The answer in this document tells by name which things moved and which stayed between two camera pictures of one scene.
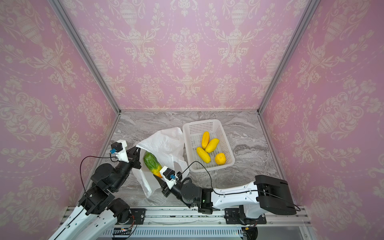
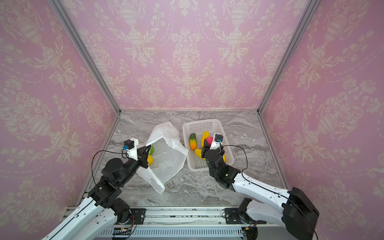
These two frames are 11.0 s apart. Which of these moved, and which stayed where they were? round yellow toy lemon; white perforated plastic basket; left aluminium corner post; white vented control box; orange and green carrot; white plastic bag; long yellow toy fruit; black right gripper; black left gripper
Moved: orange and green carrot; round yellow toy lemon; black right gripper; white plastic bag; black left gripper
Stayed: left aluminium corner post; white perforated plastic basket; long yellow toy fruit; white vented control box
